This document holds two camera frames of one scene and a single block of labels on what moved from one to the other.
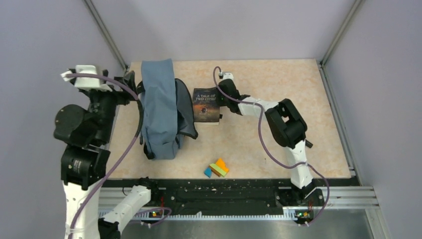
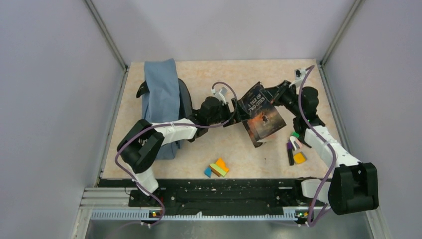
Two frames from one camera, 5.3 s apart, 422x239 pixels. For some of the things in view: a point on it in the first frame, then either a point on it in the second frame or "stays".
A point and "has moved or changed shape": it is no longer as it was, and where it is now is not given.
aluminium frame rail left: x=102 y=27 stays
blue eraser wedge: x=208 y=172 stays
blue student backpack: x=166 y=110 stays
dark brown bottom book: x=206 y=105 has moved or changed shape
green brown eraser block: x=219 y=171 stays
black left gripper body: x=125 y=96 → x=229 y=118
